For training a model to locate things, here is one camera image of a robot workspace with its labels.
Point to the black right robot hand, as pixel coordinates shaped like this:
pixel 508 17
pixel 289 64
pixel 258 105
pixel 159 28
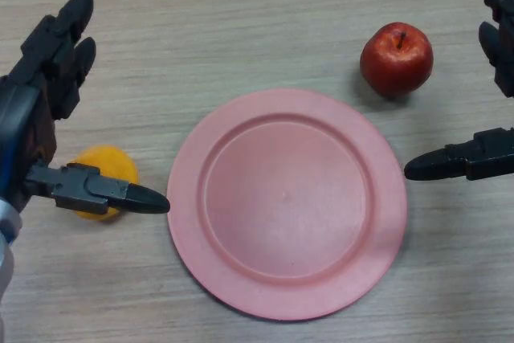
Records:
pixel 490 154

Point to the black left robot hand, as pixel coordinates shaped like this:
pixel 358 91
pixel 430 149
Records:
pixel 36 78

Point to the red apple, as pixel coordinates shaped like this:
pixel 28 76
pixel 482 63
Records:
pixel 395 66

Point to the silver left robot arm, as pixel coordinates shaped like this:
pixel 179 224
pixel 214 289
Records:
pixel 6 238

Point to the pink round plate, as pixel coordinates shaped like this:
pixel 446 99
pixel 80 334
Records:
pixel 287 202

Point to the yellow pear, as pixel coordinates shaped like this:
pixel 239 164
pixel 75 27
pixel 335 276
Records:
pixel 112 162

